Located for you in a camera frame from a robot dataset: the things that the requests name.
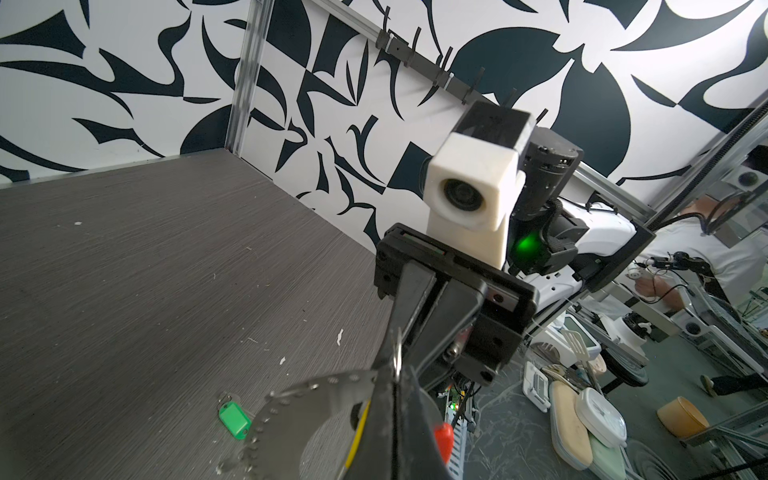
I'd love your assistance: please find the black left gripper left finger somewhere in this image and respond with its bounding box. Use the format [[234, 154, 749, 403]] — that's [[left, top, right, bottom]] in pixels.
[[344, 365, 398, 479]]

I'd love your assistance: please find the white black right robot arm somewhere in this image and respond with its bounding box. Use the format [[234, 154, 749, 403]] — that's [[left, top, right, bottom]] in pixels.
[[374, 127, 651, 389]]

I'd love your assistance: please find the grey wall hook rack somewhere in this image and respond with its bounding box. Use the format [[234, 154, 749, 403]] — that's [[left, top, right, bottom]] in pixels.
[[375, 5, 516, 108]]

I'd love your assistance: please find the green plastic key tag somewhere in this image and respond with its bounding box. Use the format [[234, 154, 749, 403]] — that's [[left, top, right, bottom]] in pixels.
[[218, 400, 252, 440]]

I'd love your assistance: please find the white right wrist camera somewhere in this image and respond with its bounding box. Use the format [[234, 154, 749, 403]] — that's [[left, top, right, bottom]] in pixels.
[[423, 102, 535, 269]]

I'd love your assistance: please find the yellow plastic key tag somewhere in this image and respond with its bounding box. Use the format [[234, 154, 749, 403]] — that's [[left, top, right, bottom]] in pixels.
[[342, 401, 371, 480]]

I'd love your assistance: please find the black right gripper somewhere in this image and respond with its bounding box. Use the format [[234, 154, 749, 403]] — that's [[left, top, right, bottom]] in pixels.
[[372, 224, 538, 386]]

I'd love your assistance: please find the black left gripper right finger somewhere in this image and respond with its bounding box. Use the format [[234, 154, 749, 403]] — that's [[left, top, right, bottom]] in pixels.
[[397, 366, 450, 480]]

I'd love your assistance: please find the silver metal keyring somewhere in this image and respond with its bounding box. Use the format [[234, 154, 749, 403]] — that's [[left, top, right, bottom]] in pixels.
[[392, 328, 403, 383]]

